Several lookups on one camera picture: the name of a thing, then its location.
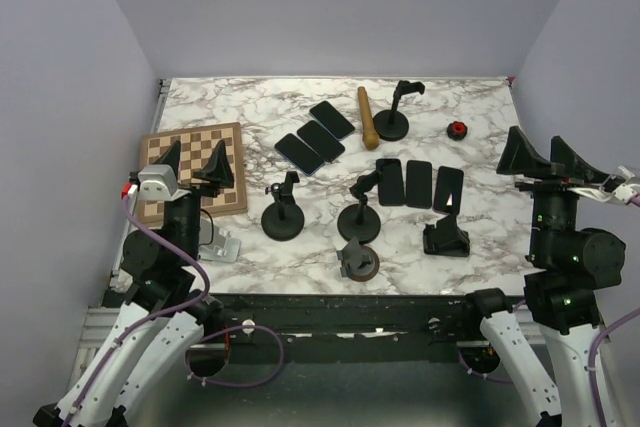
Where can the round wooden base stand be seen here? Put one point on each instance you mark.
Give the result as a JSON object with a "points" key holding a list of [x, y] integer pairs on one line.
{"points": [[358, 262]]}

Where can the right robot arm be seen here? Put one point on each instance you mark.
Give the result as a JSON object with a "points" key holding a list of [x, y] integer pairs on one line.
{"points": [[571, 265]]}

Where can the teal phone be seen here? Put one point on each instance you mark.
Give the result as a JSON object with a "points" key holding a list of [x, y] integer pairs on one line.
{"points": [[332, 120]]}

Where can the wooden chessboard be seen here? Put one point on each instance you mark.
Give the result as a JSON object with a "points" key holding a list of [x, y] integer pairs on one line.
{"points": [[197, 146]]}

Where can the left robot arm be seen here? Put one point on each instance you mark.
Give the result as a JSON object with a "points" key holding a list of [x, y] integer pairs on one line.
{"points": [[162, 315]]}

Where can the red black knob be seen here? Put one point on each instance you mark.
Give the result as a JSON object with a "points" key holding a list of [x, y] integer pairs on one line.
{"points": [[457, 130]]}

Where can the black pole stand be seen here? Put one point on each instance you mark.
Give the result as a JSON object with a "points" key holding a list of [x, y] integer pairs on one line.
{"points": [[390, 124], [360, 221], [283, 220]]}

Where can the black folding stand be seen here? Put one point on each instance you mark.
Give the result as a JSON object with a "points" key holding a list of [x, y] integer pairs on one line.
{"points": [[446, 238]]}

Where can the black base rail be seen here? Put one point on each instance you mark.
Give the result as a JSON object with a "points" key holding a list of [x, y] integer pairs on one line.
{"points": [[338, 329]]}

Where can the silver phone stand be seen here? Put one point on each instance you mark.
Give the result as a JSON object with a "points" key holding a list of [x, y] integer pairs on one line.
{"points": [[216, 244]]}

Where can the black phone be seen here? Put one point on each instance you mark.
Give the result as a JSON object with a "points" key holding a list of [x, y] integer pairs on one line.
{"points": [[320, 141]]}

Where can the wooden rolling pin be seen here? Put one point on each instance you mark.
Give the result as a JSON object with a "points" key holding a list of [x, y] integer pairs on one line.
{"points": [[370, 136]]}

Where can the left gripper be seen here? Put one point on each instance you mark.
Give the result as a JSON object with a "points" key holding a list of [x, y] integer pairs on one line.
{"points": [[218, 170]]}

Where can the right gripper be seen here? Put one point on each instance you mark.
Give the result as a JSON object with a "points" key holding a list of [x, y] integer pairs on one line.
{"points": [[562, 166]]}

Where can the blue phone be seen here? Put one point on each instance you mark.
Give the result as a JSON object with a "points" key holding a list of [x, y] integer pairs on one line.
{"points": [[299, 154]]}

